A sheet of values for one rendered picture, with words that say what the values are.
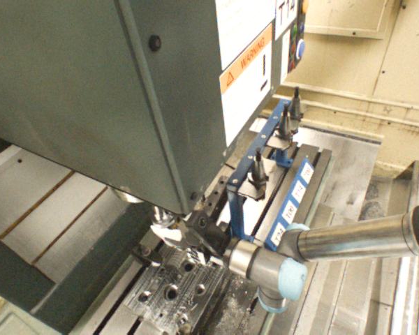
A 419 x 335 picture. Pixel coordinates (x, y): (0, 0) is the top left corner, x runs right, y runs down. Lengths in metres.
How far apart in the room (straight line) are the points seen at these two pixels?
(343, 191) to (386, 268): 0.37
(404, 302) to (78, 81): 1.16
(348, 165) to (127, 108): 1.38
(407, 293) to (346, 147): 0.70
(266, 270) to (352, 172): 1.01
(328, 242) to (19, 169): 0.81
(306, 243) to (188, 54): 0.55
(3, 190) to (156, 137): 0.72
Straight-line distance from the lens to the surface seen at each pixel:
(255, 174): 0.86
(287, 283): 0.63
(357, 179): 1.55
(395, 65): 1.42
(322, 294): 1.22
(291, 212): 1.17
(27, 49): 0.34
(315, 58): 1.46
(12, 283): 1.18
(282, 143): 1.00
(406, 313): 1.24
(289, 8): 0.54
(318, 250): 0.72
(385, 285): 1.41
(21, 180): 0.97
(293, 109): 1.09
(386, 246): 0.63
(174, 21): 0.26
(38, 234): 1.09
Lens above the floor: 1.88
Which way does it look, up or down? 45 degrees down
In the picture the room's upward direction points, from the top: 10 degrees counter-clockwise
